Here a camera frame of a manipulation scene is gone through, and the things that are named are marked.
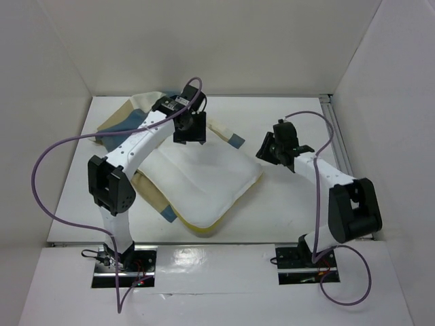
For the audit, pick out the aluminium rail front edge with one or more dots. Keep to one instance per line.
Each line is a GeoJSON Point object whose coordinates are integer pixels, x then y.
{"type": "Point", "coordinates": [155, 244]}

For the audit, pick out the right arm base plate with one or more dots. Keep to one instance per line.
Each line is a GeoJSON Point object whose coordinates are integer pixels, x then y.
{"type": "Point", "coordinates": [292, 270]}

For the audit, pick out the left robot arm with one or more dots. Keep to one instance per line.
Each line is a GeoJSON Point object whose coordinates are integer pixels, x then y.
{"type": "Point", "coordinates": [110, 177]}

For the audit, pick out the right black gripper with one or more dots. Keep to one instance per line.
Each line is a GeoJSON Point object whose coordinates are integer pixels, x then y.
{"type": "Point", "coordinates": [268, 149]}

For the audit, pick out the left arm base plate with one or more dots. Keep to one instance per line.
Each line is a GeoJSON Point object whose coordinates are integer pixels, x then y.
{"type": "Point", "coordinates": [139, 269]}

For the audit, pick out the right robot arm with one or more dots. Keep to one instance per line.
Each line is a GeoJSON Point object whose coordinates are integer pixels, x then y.
{"type": "Point", "coordinates": [319, 173]}

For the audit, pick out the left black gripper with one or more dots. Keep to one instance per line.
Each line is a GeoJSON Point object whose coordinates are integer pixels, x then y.
{"type": "Point", "coordinates": [198, 135]}

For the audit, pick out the white pillow yellow edge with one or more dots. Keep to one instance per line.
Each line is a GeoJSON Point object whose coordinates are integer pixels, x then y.
{"type": "Point", "coordinates": [196, 184]}

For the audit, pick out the blue beige checked pillowcase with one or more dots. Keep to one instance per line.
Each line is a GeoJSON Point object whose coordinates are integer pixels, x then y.
{"type": "Point", "coordinates": [194, 183]}

